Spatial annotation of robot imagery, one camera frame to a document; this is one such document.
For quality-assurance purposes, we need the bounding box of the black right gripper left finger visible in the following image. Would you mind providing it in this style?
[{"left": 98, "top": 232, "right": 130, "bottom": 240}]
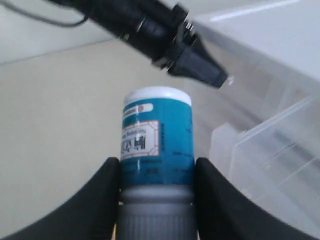
[{"left": 6, "top": 157, "right": 120, "bottom": 240}]

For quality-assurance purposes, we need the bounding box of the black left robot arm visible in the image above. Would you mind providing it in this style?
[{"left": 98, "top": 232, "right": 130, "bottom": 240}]
[{"left": 54, "top": 0, "right": 228, "bottom": 89}]

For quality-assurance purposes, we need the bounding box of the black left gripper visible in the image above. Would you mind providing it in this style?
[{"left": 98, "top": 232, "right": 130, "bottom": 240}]
[{"left": 134, "top": 3, "right": 228, "bottom": 89}]

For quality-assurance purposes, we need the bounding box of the white plastic drawer cabinet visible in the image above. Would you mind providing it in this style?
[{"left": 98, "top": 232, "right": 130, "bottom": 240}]
[{"left": 194, "top": 0, "right": 320, "bottom": 86}]

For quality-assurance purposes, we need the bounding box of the teal label pill bottle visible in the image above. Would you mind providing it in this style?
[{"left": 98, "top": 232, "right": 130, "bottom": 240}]
[{"left": 116, "top": 86, "right": 198, "bottom": 240}]

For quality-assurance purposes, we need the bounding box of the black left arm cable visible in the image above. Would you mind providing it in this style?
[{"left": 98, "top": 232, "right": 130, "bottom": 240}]
[{"left": 4, "top": 0, "right": 88, "bottom": 27}]

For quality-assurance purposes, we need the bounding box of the translucent top drawer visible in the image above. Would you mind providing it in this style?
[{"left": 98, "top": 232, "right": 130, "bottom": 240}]
[{"left": 209, "top": 97, "right": 320, "bottom": 222}]

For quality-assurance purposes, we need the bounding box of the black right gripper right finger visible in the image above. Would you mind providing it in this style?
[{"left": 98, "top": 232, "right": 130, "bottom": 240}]
[{"left": 194, "top": 157, "right": 313, "bottom": 240}]

